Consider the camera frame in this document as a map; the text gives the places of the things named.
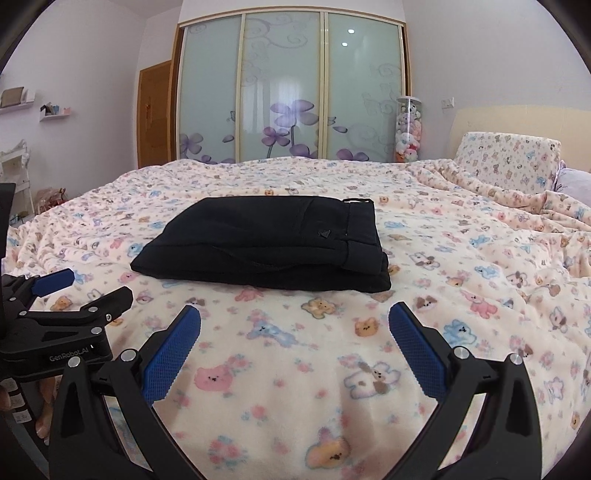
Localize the teddy print pillow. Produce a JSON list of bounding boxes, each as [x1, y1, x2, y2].
[[454, 132, 561, 194]]

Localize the clear tube of plush toys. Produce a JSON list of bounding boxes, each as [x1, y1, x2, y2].
[[394, 96, 423, 163]]

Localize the upper white wall shelf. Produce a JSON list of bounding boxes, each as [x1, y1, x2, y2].
[[0, 87, 35, 114]]

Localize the beige bed headboard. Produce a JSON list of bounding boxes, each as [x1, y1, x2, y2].
[[448, 105, 591, 172]]

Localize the glass sliding door wardrobe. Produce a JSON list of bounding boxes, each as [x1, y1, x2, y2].
[[169, 4, 412, 164]]

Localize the black pants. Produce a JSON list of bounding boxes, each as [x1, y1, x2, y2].
[[130, 196, 391, 294]]

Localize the brown wooden door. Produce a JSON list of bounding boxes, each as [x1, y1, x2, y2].
[[136, 60, 171, 168]]

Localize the lilac pillow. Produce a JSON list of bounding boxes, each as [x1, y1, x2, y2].
[[554, 167, 591, 206]]

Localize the person left hand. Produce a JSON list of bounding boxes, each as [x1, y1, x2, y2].
[[1, 377, 61, 443]]

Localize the white dressing table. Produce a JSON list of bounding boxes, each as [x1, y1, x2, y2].
[[1, 139, 35, 223]]

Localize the white wall socket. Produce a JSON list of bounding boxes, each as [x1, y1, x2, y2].
[[441, 97, 455, 109]]

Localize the teddy bear print blanket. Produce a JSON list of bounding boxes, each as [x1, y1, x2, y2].
[[4, 158, 590, 479]]

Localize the lower white wall shelf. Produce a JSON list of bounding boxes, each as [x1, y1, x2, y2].
[[39, 103, 72, 122]]

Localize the white wall shelf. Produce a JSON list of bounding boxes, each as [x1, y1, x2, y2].
[[39, 103, 72, 122], [0, 87, 35, 114]]

